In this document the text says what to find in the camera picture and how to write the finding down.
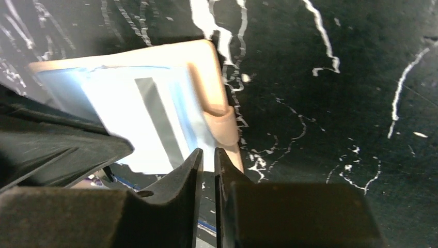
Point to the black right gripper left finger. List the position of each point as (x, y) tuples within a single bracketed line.
[(164, 214)]

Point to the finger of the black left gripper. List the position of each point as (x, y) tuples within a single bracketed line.
[(42, 146)]

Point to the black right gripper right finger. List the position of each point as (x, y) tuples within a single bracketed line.
[(274, 214)]

